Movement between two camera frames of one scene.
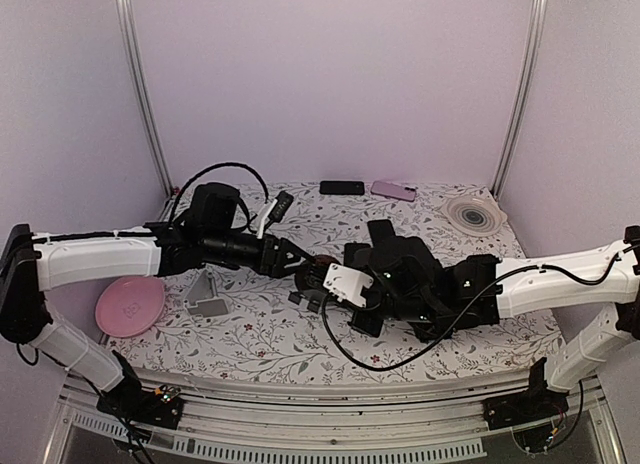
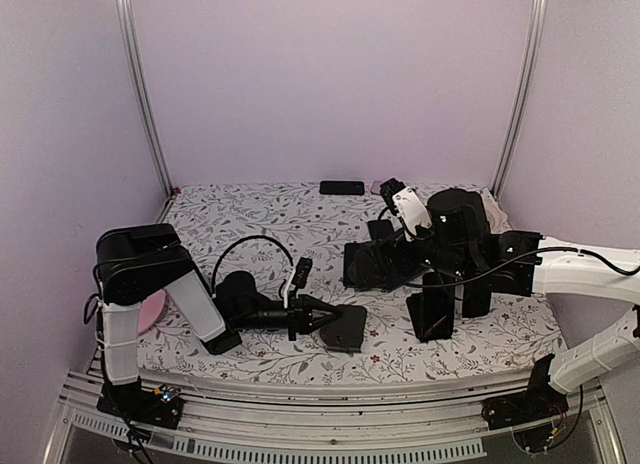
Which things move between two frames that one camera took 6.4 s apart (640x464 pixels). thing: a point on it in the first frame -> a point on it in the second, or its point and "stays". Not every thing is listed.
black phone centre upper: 380,230 stays
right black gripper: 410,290 -> 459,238
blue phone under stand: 359,255 stays
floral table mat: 238,326 stays
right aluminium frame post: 539,20 stays
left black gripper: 278,266 -> 299,314
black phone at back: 342,188 stays
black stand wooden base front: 310,279 -> 346,334
